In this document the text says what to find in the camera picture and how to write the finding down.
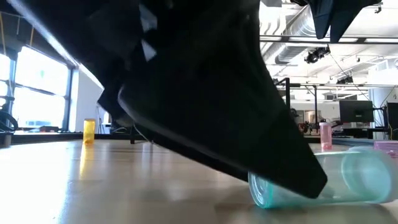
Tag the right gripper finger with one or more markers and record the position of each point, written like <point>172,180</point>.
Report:
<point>321,15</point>
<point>340,15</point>

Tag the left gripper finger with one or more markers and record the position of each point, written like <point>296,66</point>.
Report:
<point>217,109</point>

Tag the amber pill bottle white cap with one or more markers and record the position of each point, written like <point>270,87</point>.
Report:
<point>89,132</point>

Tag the pink pill bottle white cap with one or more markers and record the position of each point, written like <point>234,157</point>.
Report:
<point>325,137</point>

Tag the purple pill bottle white cap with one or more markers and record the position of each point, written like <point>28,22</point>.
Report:
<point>387,145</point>

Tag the teal pill bottle white cap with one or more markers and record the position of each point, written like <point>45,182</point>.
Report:
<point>367,174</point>

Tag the overhead light bar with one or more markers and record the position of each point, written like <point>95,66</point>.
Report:
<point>295,39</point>

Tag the black ceiling-mounted device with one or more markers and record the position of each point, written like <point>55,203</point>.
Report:
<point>345,80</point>
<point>317,54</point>

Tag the large glass window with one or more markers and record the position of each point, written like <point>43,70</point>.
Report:
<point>37,93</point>

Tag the black computer monitor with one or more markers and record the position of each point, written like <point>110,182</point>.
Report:
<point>356,111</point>
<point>393,119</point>

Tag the wooden shelf black metal frame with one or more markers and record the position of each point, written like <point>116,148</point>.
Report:
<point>288,93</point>

